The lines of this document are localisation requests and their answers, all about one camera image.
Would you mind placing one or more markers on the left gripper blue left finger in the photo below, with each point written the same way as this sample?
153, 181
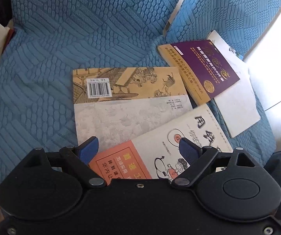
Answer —
88, 149

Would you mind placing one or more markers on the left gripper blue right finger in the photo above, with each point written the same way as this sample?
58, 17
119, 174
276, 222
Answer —
189, 150

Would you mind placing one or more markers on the white cartoon book orange panel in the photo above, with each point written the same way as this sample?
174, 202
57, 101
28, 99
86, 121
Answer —
156, 154

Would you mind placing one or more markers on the book with ancient painting cover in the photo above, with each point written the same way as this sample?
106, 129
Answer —
119, 104

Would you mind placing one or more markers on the white notebook with photo cover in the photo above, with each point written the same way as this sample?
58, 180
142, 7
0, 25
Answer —
237, 104

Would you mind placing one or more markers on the purple cover book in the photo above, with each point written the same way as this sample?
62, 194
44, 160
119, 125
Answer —
204, 70

